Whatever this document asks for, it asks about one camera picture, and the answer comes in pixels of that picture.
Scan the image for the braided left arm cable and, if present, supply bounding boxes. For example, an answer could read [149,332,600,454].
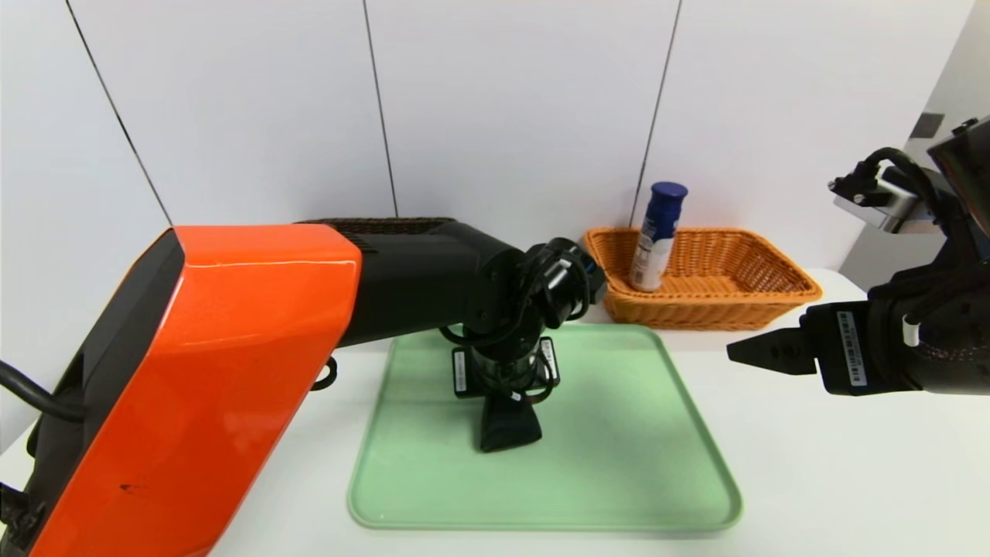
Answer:
[0,361,86,422]

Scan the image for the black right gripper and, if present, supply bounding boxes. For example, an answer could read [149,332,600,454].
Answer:
[726,298,937,397]

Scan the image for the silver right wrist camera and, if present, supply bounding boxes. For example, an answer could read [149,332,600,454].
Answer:
[829,164,941,234]

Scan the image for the black soft glasses case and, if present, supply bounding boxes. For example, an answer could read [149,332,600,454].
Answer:
[480,393,543,453]

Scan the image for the orange wicker basket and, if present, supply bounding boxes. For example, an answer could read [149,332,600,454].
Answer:
[584,227,823,332]

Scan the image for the dark brown wicker basket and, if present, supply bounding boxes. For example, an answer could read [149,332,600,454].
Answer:
[298,217,457,234]

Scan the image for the blue capped white bottle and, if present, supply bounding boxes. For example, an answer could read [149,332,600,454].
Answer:
[629,182,689,292]

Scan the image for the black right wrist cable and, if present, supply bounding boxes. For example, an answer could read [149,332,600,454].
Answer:
[831,147,956,233]

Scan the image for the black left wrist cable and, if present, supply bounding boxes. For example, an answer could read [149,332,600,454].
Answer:
[439,244,596,407]

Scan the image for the green plastic tray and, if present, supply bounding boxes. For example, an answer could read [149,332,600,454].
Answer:
[348,323,744,531]

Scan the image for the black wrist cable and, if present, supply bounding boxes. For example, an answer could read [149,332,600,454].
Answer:
[831,147,956,233]
[439,244,596,407]

